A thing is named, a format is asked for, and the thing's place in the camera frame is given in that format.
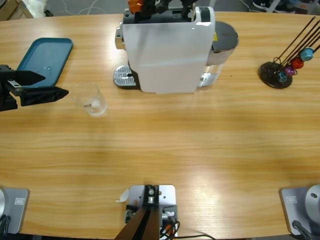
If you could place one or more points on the black capsule stand with rods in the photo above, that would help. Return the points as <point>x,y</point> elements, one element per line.
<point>268,72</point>

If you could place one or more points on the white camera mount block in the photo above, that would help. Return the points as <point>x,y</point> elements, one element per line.
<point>166,197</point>

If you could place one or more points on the purple coffee capsule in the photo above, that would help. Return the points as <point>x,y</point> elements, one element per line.
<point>290,71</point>

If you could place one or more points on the white plastic bag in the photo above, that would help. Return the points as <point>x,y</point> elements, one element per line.
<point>33,6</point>

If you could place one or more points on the white paper tag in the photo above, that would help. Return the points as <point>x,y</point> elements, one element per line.
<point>123,196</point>

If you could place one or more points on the red coffee capsule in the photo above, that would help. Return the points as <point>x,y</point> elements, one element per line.
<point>297,63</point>

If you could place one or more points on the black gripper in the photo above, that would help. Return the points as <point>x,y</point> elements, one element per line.
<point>7,97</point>

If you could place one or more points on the clear glass cup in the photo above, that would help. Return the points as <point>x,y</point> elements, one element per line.
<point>95,107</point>

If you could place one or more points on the black sneaker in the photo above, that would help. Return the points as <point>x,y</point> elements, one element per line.
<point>261,5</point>
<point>287,5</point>

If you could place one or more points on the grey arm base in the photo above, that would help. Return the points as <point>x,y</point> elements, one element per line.
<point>13,207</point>
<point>303,205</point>

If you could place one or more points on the white capsule coffee machine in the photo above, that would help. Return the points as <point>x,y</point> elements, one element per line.
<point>165,55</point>

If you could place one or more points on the blue coffee capsule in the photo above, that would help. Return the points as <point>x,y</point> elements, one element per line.
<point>282,77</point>

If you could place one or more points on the teal plastic tray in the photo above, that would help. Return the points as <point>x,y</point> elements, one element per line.
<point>47,55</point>

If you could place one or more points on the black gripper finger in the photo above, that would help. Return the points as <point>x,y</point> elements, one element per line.
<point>148,6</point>
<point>162,5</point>

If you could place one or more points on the dark camera post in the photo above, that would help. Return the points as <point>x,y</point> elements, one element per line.
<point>142,222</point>

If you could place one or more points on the brown cardboard box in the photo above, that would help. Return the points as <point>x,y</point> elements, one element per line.
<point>8,10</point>

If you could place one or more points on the orange coffee capsule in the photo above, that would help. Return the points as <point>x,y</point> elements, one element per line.
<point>135,5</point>

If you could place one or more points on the teal coffee capsule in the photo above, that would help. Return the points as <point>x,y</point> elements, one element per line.
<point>306,54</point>

